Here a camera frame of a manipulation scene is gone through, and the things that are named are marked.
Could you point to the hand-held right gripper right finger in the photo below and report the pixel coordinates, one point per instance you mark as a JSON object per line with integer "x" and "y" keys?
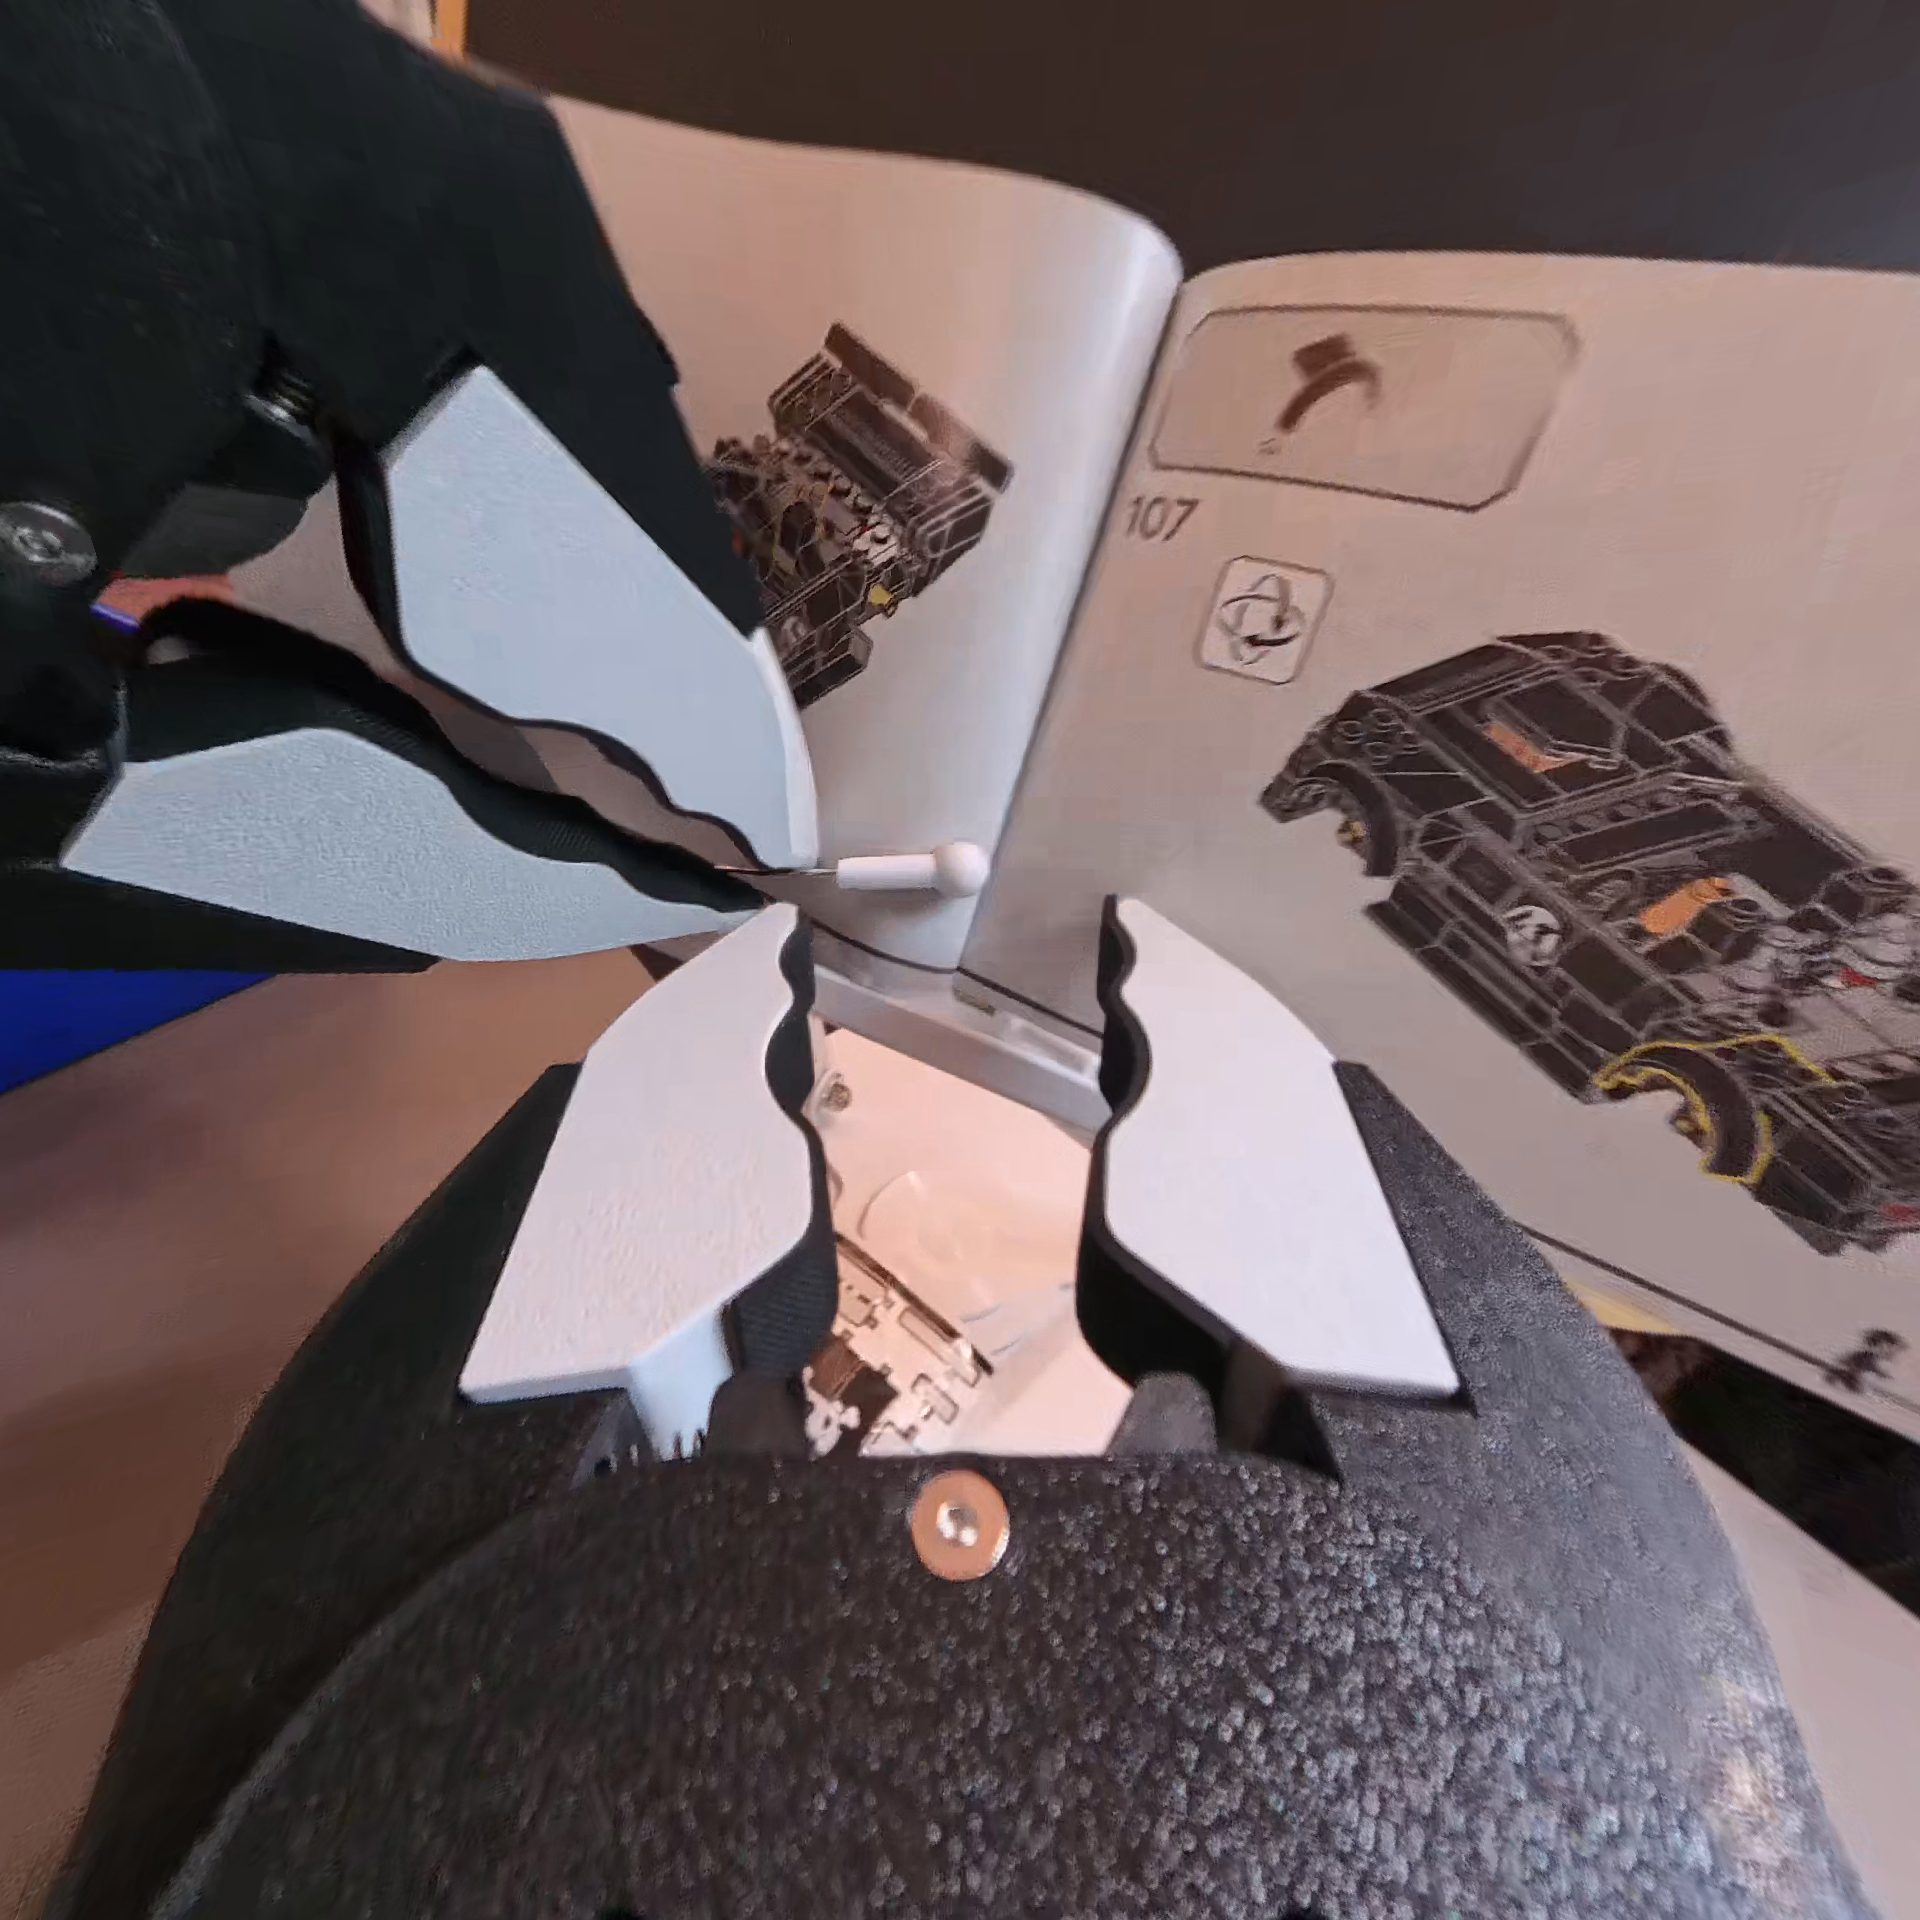
{"x": 1276, "y": 1187}

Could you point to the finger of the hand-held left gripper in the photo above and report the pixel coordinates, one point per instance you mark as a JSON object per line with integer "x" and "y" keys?
{"x": 332, "y": 841}
{"x": 573, "y": 600}

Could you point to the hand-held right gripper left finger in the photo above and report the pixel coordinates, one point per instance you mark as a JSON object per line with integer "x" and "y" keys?
{"x": 645, "y": 1187}

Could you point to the blue plastic bin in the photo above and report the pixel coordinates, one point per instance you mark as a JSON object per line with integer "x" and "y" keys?
{"x": 122, "y": 1021}

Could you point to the lego instruction booklet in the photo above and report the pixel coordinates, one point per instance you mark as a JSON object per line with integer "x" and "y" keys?
{"x": 1199, "y": 781}

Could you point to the white sticker sheet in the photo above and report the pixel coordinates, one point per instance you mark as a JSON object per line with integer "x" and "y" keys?
{"x": 902, "y": 1323}

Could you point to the white tray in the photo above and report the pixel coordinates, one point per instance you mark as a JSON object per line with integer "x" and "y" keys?
{"x": 960, "y": 1173}

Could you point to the black flag board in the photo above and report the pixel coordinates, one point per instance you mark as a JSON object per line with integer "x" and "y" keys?
{"x": 1199, "y": 119}

